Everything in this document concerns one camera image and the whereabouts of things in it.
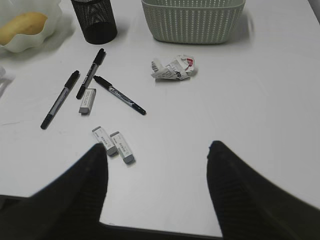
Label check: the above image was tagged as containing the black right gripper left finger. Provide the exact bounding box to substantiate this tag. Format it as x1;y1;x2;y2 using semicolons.
0;143;109;240

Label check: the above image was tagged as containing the black marker pen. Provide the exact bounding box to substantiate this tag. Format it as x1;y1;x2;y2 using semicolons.
40;70;80;130
76;48;106;100
93;75;147;116

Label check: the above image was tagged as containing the pale green plastic basket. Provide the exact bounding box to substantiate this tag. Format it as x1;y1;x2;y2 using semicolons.
141;0;246;45

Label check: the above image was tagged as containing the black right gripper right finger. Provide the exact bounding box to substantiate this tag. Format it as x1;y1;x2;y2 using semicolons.
206;140;320;240

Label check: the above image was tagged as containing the frosted wavy glass plate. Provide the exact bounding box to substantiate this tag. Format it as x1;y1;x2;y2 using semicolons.
0;0;62;53

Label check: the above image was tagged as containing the grey white eraser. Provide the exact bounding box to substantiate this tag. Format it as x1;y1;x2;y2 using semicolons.
92;126;118;157
110;131;135;165
78;88;97;115

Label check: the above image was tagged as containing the waste paper ball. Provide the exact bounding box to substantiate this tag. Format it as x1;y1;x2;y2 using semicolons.
151;54;198;81

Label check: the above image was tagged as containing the yellow mango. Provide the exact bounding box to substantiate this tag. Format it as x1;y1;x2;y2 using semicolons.
0;12;48;46

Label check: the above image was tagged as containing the black mesh pen holder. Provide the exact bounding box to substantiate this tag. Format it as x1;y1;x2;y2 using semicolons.
71;0;118;45

